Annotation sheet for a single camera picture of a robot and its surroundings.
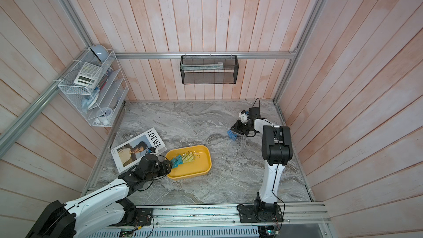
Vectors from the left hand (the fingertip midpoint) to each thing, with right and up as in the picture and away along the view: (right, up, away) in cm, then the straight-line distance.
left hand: (166, 166), depth 87 cm
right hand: (+38, +20, +16) cm, 46 cm away
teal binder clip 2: (+7, +3, +2) cm, 8 cm away
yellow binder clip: (+10, +4, +3) cm, 11 cm away
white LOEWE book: (-23, +6, +2) cm, 23 cm away
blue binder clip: (+37, +15, +11) cm, 42 cm away
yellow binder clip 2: (+13, +5, +3) cm, 15 cm away
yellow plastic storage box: (+18, -1, +3) cm, 18 cm away
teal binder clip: (+4, +2, +2) cm, 5 cm away
